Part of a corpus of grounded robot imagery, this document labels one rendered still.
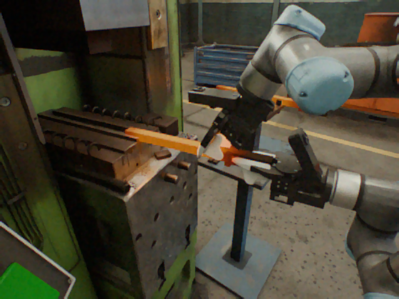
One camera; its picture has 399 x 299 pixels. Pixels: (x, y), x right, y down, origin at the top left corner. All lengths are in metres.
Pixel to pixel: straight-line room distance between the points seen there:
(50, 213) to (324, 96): 0.68
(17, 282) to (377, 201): 0.56
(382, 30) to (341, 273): 2.91
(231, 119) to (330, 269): 1.37
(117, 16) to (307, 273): 1.54
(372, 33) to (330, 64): 3.51
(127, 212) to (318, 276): 1.28
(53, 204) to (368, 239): 0.73
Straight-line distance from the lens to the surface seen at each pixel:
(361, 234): 0.62
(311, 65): 0.37
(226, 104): 0.52
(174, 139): 0.65
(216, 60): 4.50
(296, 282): 1.63
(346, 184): 0.55
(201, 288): 1.52
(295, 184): 0.55
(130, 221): 0.67
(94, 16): 0.57
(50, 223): 0.78
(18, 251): 0.41
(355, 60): 0.41
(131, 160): 0.69
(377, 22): 3.87
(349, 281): 1.75
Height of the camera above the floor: 1.31
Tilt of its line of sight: 30 degrees down
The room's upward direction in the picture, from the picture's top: straight up
